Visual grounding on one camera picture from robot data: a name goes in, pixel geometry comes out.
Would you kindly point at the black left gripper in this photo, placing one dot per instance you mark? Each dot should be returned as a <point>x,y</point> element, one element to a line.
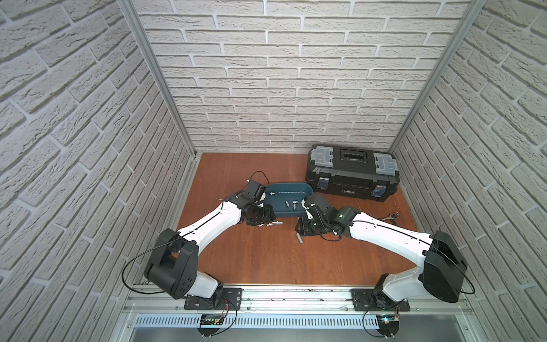
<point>263,214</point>

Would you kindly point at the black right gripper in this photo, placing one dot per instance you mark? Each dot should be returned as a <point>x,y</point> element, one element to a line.
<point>303,228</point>

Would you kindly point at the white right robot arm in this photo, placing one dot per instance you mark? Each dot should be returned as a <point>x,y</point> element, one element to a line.
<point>439,268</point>

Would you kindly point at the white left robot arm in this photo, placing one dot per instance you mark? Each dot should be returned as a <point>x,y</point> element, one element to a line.
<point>173,263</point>

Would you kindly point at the teal plastic storage box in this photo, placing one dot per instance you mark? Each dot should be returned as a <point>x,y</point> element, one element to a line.
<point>278,193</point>

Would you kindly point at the ratchet wrench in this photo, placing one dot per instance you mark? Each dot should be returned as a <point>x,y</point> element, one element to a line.
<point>392,218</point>

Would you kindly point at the black grey toolbox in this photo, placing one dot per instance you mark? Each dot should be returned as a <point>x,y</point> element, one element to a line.
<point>356,173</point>

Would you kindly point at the right controller board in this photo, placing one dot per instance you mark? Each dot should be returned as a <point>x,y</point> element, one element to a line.
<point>388,326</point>

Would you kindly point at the controller board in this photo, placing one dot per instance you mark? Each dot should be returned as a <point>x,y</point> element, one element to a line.
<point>388,326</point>
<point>210,324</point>

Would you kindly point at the left controller board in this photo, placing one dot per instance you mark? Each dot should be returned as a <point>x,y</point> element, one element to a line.
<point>210,324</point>

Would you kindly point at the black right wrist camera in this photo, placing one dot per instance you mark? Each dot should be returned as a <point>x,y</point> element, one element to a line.
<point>314,203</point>

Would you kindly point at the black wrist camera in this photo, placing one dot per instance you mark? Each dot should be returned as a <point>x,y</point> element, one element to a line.
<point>254,191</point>
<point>314,203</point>

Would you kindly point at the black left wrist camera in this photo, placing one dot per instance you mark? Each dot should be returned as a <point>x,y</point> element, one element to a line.
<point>254,191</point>

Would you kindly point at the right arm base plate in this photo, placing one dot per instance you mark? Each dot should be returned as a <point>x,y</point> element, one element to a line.
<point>372,300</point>

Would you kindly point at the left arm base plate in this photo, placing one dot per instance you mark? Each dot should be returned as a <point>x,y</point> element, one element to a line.
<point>226,298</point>

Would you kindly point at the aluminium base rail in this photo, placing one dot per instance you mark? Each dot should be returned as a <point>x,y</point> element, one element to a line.
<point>284,307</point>

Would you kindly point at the aluminium frame post left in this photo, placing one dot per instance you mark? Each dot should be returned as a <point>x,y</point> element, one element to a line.
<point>141,38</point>

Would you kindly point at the aluminium frame post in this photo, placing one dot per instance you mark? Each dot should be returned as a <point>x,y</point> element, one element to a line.
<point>456,39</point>
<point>141,38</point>

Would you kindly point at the aluminium frame post right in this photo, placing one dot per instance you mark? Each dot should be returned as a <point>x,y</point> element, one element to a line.
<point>456,39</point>

